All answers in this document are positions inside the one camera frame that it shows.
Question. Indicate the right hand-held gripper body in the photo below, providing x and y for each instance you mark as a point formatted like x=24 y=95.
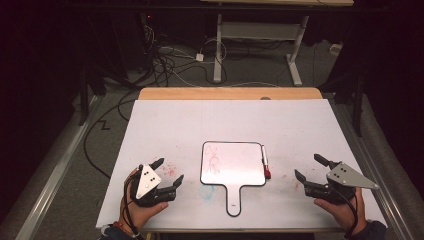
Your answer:
x=346 y=176

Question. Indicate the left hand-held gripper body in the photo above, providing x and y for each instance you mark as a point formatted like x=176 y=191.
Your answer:
x=148 y=180

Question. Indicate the white and red marker pen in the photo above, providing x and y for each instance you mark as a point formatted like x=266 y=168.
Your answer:
x=265 y=158

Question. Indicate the person's left hand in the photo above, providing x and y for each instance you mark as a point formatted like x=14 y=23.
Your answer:
x=140 y=215

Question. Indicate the person's right hand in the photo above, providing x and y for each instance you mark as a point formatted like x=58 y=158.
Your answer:
x=345 y=213

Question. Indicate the black stand leg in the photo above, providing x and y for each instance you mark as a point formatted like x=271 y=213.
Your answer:
x=357 y=103
x=83 y=96

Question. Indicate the wooden table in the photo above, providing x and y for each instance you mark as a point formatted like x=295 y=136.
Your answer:
x=200 y=93

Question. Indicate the white power strip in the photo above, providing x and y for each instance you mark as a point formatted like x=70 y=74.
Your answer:
x=336 y=49

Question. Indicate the white power adapter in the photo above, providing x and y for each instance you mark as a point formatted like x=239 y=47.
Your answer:
x=199 y=57

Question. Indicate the aluminium frame rail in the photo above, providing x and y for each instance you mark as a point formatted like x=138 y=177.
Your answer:
x=376 y=186
x=50 y=180

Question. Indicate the white metal desk frame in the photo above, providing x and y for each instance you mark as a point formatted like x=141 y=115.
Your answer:
x=260 y=30

